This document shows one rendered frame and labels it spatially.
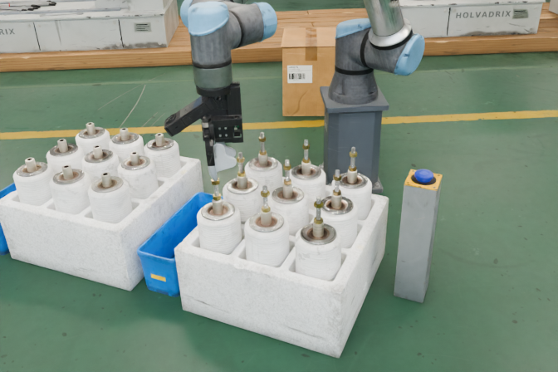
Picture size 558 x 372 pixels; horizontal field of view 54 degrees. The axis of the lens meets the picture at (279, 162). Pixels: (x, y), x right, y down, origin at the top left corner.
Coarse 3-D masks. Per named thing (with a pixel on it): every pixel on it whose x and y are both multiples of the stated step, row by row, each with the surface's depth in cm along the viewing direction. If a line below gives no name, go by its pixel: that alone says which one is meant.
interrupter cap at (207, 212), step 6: (210, 204) 123; (228, 204) 123; (204, 210) 121; (210, 210) 121; (228, 210) 121; (234, 210) 121; (204, 216) 119; (210, 216) 119; (216, 216) 119; (222, 216) 119; (228, 216) 119
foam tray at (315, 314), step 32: (384, 224) 139; (192, 256) 120; (224, 256) 118; (288, 256) 118; (352, 256) 117; (192, 288) 124; (224, 288) 120; (256, 288) 116; (288, 288) 112; (320, 288) 109; (352, 288) 116; (224, 320) 125; (256, 320) 120; (288, 320) 116; (320, 320) 112; (352, 320) 121; (320, 352) 117
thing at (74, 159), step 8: (48, 152) 150; (80, 152) 150; (48, 160) 148; (56, 160) 147; (64, 160) 147; (72, 160) 148; (80, 160) 150; (56, 168) 148; (72, 168) 149; (80, 168) 151
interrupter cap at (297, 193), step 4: (276, 188) 128; (280, 188) 129; (292, 188) 128; (296, 188) 128; (300, 188) 128; (272, 192) 127; (276, 192) 127; (280, 192) 127; (292, 192) 128; (296, 192) 127; (300, 192) 127; (272, 196) 125; (276, 196) 126; (280, 196) 126; (292, 196) 126; (296, 196) 125; (300, 196) 125; (276, 200) 124; (280, 200) 124; (284, 200) 124; (288, 200) 124; (292, 200) 124; (296, 200) 124; (300, 200) 124
